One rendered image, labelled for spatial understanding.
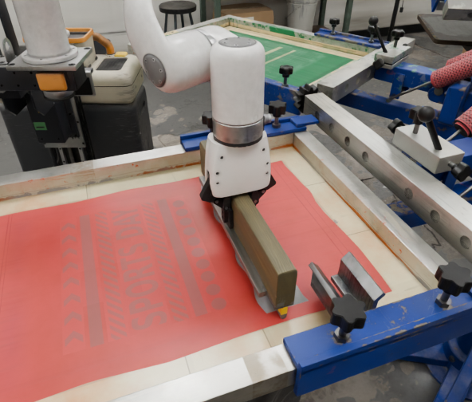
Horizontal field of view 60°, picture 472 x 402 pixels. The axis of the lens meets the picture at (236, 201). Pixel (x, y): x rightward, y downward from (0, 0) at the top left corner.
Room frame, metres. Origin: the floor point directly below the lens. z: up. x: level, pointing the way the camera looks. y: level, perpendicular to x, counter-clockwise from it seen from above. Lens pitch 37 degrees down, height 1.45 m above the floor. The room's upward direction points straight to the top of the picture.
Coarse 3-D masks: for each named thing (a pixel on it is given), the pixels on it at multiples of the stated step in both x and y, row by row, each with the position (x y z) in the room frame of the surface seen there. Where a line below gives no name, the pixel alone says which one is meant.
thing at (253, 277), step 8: (200, 176) 0.69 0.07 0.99; (216, 208) 0.59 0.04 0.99; (224, 224) 0.54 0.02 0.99; (232, 232) 0.52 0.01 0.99; (232, 240) 0.50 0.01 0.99; (240, 248) 0.48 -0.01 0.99; (240, 256) 0.46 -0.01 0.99; (248, 256) 0.46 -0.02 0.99; (248, 264) 0.45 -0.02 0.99; (248, 272) 0.43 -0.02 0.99; (256, 272) 0.43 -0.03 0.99; (256, 280) 0.41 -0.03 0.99; (256, 288) 0.40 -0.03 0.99; (264, 288) 0.40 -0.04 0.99
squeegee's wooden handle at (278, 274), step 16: (240, 208) 0.51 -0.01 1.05; (256, 208) 0.51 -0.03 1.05; (240, 224) 0.50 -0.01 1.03; (256, 224) 0.47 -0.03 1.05; (240, 240) 0.50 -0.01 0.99; (256, 240) 0.44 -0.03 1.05; (272, 240) 0.43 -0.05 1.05; (256, 256) 0.43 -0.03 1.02; (272, 256) 0.40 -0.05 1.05; (272, 272) 0.38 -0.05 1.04; (288, 272) 0.37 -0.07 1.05; (272, 288) 0.38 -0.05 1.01; (288, 288) 0.37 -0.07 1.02; (272, 304) 0.37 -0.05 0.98; (288, 304) 0.37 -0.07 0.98
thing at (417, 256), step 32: (96, 160) 0.75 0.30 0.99; (128, 160) 0.75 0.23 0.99; (160, 160) 0.77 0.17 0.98; (192, 160) 0.79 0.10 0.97; (320, 160) 0.75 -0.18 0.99; (0, 192) 0.66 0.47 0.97; (32, 192) 0.67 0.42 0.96; (352, 192) 0.63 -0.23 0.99; (384, 224) 0.54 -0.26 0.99; (416, 256) 0.46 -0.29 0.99; (160, 384) 0.25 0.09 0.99; (192, 384) 0.25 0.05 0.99; (224, 384) 0.25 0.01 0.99; (256, 384) 0.25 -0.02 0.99; (288, 384) 0.27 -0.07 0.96
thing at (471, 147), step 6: (468, 138) 0.76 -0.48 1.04; (456, 144) 0.73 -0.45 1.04; (462, 144) 0.73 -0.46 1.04; (468, 144) 0.73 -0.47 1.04; (462, 150) 0.71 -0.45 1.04; (468, 150) 0.71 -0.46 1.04; (408, 156) 0.68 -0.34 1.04; (468, 156) 0.69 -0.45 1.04; (468, 162) 0.69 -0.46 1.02; (426, 168) 0.65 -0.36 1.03; (432, 174) 0.66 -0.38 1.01; (438, 174) 0.66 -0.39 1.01; (444, 174) 0.67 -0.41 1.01
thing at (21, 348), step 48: (288, 240) 0.54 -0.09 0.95; (336, 240) 0.54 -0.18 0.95; (48, 288) 0.43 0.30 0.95; (240, 288) 0.43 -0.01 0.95; (336, 288) 0.43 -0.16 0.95; (384, 288) 0.43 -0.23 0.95; (0, 336) 0.34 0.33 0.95; (48, 336) 0.34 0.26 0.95; (144, 336) 0.34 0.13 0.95; (192, 336) 0.34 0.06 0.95; (240, 336) 0.34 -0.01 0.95; (0, 384) 0.27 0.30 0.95; (48, 384) 0.27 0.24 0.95
